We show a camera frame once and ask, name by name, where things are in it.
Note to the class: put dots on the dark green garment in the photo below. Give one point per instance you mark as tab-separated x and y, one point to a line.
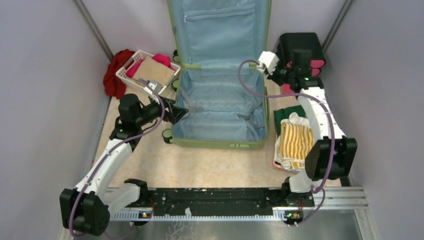
284	113

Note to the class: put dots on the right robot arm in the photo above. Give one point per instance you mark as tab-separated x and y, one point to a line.
332	155

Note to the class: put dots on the pink folded cloth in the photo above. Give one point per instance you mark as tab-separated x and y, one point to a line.
163	59

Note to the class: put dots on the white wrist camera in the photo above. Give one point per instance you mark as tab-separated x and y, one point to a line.
153	88
267	62

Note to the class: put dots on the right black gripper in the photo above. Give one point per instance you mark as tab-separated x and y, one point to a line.
273	77

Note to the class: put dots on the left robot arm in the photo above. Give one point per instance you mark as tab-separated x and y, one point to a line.
87	208

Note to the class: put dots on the black pink drawer cabinet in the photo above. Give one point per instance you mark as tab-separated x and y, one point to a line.
301	40

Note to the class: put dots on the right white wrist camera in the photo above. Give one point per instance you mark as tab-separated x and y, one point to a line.
267	62

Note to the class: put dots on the tan folded cloth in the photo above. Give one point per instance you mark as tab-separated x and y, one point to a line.
149	69

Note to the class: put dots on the white plastic basket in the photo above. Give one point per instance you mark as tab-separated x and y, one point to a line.
138	55

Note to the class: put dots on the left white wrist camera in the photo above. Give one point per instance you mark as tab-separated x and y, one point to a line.
153	88

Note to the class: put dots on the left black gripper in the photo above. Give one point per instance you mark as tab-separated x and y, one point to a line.
175	113

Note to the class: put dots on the red cloth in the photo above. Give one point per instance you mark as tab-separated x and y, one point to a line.
113	85

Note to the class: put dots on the pink plastic basket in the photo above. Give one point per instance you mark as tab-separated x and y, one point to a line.
277	156

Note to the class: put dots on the yellow white striped garment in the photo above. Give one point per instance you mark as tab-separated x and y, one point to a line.
296	142

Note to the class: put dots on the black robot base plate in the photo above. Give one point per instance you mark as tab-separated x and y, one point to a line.
220	202

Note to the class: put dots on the aluminium frame rail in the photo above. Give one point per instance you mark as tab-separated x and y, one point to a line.
331	198

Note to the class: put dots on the green hard-shell suitcase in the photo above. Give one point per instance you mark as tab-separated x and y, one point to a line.
216	44

